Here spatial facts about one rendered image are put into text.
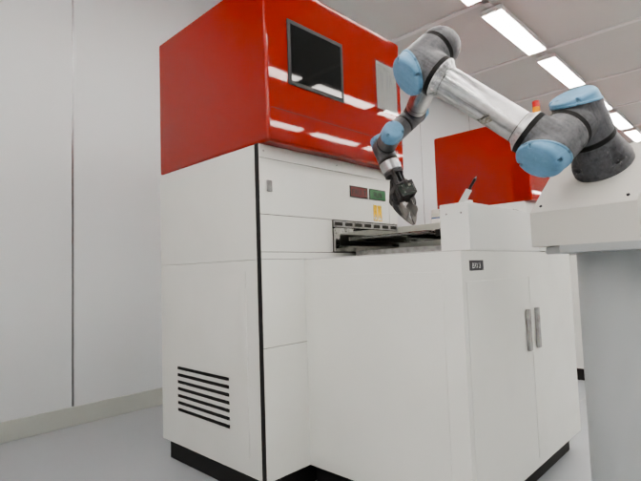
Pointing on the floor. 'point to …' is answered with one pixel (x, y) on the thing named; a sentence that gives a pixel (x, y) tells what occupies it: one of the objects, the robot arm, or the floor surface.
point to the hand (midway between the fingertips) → (412, 221)
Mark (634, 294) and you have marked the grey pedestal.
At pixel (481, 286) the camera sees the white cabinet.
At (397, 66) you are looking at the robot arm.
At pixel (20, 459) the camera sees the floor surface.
